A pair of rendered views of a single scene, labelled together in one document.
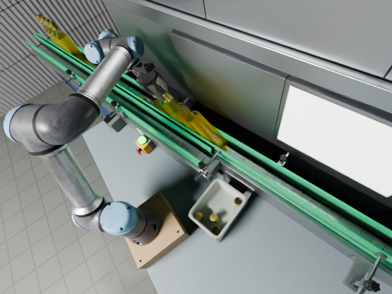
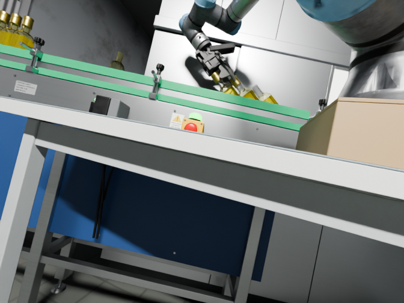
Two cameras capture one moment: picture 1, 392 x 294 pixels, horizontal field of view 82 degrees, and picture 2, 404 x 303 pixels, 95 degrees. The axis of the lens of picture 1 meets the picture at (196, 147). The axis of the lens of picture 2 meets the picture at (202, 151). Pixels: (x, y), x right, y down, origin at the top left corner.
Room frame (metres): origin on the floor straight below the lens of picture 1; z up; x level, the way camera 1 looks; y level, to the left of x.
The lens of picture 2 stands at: (0.38, 0.76, 0.71)
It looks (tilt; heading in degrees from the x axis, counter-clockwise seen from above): 2 degrees up; 301
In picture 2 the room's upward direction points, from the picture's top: 13 degrees clockwise
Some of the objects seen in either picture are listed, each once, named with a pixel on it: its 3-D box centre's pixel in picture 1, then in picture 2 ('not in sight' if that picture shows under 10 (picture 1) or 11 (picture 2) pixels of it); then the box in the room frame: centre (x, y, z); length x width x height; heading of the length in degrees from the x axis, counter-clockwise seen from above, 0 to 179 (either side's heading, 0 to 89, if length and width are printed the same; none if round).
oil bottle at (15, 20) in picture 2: (62, 39); (9, 44); (1.63, 0.55, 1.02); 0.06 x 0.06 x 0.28; 30
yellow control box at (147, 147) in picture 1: (145, 144); (192, 132); (0.74, 0.26, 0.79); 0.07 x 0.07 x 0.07; 30
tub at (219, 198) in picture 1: (218, 208); not in sight; (0.25, 0.01, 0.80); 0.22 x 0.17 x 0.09; 120
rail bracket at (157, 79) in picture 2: (115, 112); (154, 79); (0.90, 0.33, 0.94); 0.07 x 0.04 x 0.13; 120
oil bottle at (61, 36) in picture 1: (66, 42); (21, 47); (1.58, 0.53, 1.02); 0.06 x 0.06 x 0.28; 30
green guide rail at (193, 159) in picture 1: (92, 88); (77, 71); (1.18, 0.45, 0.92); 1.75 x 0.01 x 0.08; 30
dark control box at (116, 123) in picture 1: (114, 122); (110, 112); (0.98, 0.40, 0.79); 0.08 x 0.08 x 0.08; 30
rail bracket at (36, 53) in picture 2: (72, 81); (29, 52); (1.29, 0.56, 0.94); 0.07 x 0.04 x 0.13; 120
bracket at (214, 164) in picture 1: (212, 170); not in sight; (0.41, -0.03, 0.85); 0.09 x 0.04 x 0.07; 120
